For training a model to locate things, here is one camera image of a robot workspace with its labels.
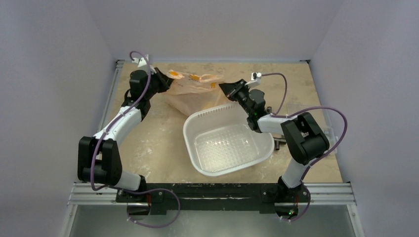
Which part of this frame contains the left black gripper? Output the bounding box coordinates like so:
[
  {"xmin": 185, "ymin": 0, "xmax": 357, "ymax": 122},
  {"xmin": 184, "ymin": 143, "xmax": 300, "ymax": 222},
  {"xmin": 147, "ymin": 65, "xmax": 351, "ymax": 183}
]
[{"xmin": 145, "ymin": 68, "xmax": 174, "ymax": 100}]

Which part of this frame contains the orange translucent plastic bag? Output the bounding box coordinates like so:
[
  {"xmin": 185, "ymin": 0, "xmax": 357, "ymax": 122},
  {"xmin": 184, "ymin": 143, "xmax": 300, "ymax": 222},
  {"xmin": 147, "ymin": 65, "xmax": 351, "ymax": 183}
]
[{"xmin": 163, "ymin": 70, "xmax": 230, "ymax": 116}]

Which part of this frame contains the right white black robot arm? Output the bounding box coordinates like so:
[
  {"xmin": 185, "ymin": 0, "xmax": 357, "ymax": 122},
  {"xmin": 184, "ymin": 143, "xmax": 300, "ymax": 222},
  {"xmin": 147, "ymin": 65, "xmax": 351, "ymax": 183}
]
[{"xmin": 219, "ymin": 78, "xmax": 330, "ymax": 201}]

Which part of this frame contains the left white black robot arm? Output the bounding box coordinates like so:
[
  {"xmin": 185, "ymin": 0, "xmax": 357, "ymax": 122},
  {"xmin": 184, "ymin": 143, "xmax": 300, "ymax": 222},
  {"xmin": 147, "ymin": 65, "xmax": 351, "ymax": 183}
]
[{"xmin": 77, "ymin": 68, "xmax": 173, "ymax": 202}]

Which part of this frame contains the white plastic basket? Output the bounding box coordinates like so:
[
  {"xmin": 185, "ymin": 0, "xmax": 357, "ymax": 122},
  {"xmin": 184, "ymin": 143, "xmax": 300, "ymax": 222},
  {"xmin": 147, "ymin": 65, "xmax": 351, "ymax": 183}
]
[{"xmin": 183, "ymin": 102, "xmax": 275, "ymax": 177}]

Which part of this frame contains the clear plastic screw box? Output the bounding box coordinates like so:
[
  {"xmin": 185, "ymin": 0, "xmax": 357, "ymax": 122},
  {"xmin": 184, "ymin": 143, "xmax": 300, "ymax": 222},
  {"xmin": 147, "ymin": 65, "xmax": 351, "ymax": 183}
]
[{"xmin": 286, "ymin": 102, "xmax": 337, "ymax": 148}]

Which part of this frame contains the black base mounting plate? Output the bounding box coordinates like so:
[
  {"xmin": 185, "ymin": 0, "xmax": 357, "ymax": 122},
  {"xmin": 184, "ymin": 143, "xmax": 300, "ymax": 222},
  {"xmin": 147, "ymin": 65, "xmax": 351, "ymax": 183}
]
[{"xmin": 116, "ymin": 183, "xmax": 311, "ymax": 216}]

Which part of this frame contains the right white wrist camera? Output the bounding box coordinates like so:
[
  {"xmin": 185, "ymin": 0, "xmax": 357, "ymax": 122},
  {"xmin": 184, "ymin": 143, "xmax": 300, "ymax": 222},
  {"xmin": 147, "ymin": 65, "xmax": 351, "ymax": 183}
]
[{"xmin": 245, "ymin": 72, "xmax": 262, "ymax": 88}]

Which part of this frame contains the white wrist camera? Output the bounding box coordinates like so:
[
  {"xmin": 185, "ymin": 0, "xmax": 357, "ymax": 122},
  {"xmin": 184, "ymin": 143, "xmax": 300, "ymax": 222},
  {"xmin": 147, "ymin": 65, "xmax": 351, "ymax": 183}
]
[
  {"xmin": 245, "ymin": 72, "xmax": 262, "ymax": 88},
  {"xmin": 132, "ymin": 54, "xmax": 151, "ymax": 68}
]

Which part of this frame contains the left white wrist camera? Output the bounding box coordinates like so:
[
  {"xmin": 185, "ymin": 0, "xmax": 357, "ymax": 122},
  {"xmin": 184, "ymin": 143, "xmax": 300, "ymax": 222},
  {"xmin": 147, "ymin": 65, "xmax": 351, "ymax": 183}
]
[{"xmin": 132, "ymin": 54, "xmax": 151, "ymax": 68}]

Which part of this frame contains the black T-handle wrench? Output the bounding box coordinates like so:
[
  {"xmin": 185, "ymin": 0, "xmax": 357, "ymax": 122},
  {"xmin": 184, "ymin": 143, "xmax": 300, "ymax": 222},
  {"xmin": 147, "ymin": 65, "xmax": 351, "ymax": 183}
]
[{"xmin": 263, "ymin": 106, "xmax": 287, "ymax": 151}]

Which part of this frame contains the aluminium rail frame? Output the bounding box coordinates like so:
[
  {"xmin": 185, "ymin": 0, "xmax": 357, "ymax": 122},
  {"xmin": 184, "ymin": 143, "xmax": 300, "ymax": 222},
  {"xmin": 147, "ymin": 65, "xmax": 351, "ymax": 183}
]
[{"xmin": 60, "ymin": 63, "xmax": 363, "ymax": 237}]

